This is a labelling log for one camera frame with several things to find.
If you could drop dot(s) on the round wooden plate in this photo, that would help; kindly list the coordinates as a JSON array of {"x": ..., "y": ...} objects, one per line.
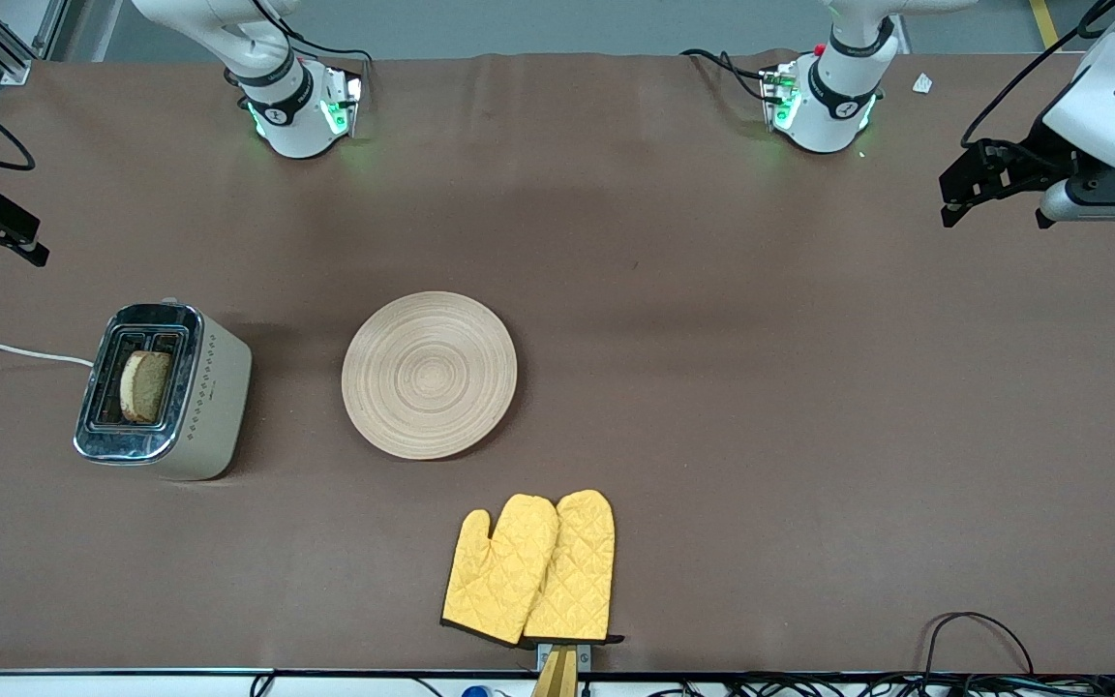
[{"x": 430, "y": 378}]

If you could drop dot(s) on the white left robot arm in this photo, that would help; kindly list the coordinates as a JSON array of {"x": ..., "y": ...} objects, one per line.
[{"x": 838, "y": 116}]

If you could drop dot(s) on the yellow wooden stick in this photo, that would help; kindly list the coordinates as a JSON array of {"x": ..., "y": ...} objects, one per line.
[{"x": 557, "y": 678}]

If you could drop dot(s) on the brown table cover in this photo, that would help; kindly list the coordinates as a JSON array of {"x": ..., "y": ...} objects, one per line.
[{"x": 761, "y": 436}]

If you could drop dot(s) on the small blue object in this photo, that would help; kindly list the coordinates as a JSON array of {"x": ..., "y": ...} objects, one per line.
[{"x": 476, "y": 691}]

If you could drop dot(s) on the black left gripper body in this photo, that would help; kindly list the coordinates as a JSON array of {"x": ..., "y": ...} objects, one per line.
[{"x": 1027, "y": 163}]

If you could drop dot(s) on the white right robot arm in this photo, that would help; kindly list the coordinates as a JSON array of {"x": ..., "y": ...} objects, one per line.
[{"x": 296, "y": 126}]

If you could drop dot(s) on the small white paper scrap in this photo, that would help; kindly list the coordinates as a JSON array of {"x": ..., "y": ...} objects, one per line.
[{"x": 922, "y": 83}]

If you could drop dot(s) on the yellow floor tape strip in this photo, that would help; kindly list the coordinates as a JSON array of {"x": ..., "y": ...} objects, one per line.
[{"x": 1044, "y": 21}]

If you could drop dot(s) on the yellow quilted oven mitt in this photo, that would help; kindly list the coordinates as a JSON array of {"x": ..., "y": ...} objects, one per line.
[
  {"x": 499, "y": 571},
  {"x": 579, "y": 571}
]

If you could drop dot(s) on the grey metal bracket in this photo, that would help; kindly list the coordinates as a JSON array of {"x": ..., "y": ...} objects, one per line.
[{"x": 585, "y": 656}]

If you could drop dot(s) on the beige chrome two-slot toaster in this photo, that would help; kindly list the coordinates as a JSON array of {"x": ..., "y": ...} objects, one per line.
[{"x": 199, "y": 407}]

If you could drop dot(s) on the brown toast slice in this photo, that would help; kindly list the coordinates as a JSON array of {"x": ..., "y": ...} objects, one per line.
[{"x": 144, "y": 385}]

